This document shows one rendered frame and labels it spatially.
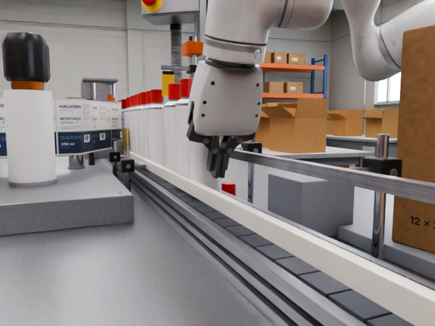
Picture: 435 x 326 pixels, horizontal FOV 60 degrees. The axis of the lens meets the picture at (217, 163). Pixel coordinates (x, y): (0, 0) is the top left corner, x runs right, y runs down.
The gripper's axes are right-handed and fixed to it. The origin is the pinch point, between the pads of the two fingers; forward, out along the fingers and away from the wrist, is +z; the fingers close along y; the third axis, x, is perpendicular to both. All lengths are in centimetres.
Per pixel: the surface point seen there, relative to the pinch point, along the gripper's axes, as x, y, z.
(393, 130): -276, -362, 107
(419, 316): 38.3, 4.2, -9.5
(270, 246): 21.6, 2.6, -1.1
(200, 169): -2.9, 1.5, 2.6
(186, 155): -11.6, 1.0, 4.1
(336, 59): -725, -616, 97
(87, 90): -81, 14, 12
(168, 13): -56, -6, -17
